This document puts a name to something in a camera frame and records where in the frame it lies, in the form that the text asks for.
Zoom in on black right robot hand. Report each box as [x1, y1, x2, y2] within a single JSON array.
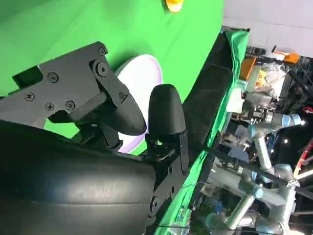
[[0, 41, 189, 235]]

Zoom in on orange and white bread roll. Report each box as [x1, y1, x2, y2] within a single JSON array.
[[165, 0, 184, 12]]

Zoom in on lilac plate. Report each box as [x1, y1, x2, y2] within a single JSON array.
[[114, 54, 163, 155]]

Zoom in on green table cloth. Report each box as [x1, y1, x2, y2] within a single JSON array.
[[0, 0, 250, 235]]

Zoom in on black backdrop cloth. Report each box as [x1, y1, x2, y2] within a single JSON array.
[[182, 31, 250, 154]]

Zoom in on orange storage box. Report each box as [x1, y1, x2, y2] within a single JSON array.
[[240, 57, 257, 81]]

